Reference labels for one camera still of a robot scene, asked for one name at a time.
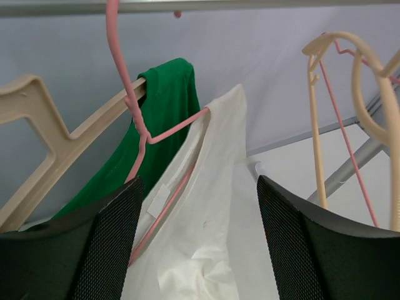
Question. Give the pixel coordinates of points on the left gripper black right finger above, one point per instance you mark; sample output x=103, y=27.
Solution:
x=317, y=254

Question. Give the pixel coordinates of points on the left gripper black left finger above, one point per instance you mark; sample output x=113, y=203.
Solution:
x=81, y=255

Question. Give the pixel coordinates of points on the beige t shirt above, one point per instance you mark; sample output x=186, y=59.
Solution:
x=200, y=233

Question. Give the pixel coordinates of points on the beige wooden hanger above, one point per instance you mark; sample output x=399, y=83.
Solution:
x=389, y=137
x=28, y=97

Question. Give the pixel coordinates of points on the green t shirt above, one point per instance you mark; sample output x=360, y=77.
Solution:
x=170, y=99

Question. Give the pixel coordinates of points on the metal clothes rack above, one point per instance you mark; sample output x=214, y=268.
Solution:
x=256, y=43

